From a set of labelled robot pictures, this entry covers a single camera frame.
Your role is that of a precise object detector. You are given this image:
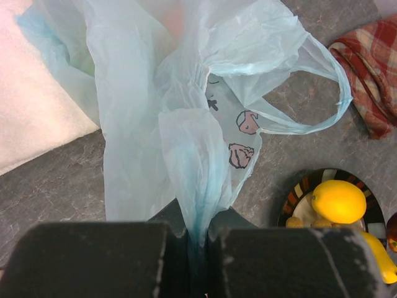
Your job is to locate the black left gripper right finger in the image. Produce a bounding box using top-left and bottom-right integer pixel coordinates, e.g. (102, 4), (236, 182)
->
(207, 209), (391, 297)

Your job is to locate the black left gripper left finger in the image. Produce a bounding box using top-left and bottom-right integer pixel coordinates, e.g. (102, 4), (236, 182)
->
(1, 201), (189, 297)

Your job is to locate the yellow fake berry bunch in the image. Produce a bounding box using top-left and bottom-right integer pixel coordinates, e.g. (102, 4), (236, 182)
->
(285, 217), (342, 228)

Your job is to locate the yellow fake lemon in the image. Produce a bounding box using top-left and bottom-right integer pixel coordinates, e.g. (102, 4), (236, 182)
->
(311, 180), (367, 224)

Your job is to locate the yellow fake pear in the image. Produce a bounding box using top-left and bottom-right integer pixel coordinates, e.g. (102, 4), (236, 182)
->
(360, 232), (397, 284)

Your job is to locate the dark red fake apple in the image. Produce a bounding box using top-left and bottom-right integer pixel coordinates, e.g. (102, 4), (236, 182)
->
(386, 212), (397, 253)

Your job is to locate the light blue plastic bag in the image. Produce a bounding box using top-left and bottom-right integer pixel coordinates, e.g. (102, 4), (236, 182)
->
(17, 1), (352, 248)

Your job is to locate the dark rimmed beige plate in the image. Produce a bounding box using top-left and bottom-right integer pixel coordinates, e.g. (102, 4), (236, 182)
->
(277, 168), (387, 247)

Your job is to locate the white folded cloth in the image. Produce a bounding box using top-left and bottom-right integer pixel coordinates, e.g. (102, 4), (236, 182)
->
(1, 1), (98, 174)

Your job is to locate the red plaid cloth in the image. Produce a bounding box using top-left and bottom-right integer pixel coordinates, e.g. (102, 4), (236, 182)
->
(329, 14), (396, 140)

